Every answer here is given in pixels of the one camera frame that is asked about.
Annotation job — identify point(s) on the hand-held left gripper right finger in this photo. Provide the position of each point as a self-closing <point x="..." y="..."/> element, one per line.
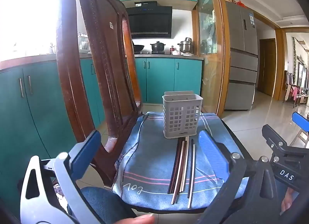
<point x="213" y="154"/>

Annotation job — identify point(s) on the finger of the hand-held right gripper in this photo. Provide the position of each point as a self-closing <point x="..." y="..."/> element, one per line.
<point x="272" y="137"/>
<point x="301" y="122"/>

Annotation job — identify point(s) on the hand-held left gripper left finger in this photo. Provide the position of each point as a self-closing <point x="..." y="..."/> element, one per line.
<point x="87" y="151"/>

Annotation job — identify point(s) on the black chopstick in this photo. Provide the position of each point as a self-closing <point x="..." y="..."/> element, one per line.
<point x="191" y="166"/>

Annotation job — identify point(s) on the reddish brown chopstick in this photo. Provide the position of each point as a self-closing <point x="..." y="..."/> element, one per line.
<point x="181" y="166"/>

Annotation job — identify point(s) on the dark brown chopstick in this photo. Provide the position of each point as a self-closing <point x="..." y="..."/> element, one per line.
<point x="175" y="166"/>

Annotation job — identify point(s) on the grey plastic utensil basket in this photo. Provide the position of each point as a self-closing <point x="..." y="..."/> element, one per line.
<point x="181" y="117"/>

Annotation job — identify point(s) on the person's right hand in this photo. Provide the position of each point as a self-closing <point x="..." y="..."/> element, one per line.
<point x="287" y="202"/>

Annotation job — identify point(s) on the person's left hand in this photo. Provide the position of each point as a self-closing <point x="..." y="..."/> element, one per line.
<point x="137" y="219"/>

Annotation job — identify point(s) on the light wooden stool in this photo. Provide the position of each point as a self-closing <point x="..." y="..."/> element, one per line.
<point x="303" y="137"/>

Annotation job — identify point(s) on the pink cloth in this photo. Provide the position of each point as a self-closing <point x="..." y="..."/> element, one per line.
<point x="294" y="92"/>

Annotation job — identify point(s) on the wooden dining chair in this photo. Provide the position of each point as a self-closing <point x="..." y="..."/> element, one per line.
<point x="289" y="81"/>

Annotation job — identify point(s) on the person's leg in jeans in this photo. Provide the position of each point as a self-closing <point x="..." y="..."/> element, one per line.
<point x="101" y="202"/>

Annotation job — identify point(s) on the teal base cabinet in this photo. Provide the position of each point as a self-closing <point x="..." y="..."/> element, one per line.
<point x="43" y="117"/>
<point x="164" y="79"/>

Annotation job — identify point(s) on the brown wooden door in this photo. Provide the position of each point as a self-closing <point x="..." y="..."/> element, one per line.
<point x="268" y="69"/>

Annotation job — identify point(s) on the blue striped towel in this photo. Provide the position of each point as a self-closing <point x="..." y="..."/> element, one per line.
<point x="149" y="161"/>

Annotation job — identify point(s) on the green leaf garland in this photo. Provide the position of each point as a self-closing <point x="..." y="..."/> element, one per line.
<point x="294" y="57"/>

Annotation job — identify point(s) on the silver refrigerator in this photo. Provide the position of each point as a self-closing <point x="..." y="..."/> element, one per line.
<point x="241" y="69"/>

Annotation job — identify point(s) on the grey kitchen countertop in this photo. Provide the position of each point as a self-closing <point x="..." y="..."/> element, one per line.
<point x="169" y="56"/>

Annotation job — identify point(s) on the pink bowl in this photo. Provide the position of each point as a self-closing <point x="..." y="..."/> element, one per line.
<point x="176" y="53"/>

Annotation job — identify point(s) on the carved wooden chair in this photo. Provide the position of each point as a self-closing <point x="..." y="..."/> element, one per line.
<point x="106" y="45"/>

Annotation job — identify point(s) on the white dish rack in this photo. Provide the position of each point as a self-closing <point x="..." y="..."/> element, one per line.
<point x="83" y="42"/>

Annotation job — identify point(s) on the wood framed glass door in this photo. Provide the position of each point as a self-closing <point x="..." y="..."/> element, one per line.
<point x="210" y="45"/>

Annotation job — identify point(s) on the stainless steel pot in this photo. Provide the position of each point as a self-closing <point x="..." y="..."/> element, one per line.
<point x="185" y="46"/>

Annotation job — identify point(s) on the small red bottle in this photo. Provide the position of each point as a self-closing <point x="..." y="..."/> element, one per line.
<point x="172" y="48"/>

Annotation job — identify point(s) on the black wok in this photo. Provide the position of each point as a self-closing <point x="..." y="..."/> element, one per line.
<point x="138" y="48"/>

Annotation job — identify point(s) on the black clay pot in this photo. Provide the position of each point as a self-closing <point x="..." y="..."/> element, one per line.
<point x="158" y="46"/>

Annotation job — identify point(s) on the red item on refrigerator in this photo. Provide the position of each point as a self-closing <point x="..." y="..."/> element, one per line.
<point x="239" y="3"/>

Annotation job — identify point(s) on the black range hood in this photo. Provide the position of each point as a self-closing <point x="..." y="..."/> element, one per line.
<point x="149" y="21"/>

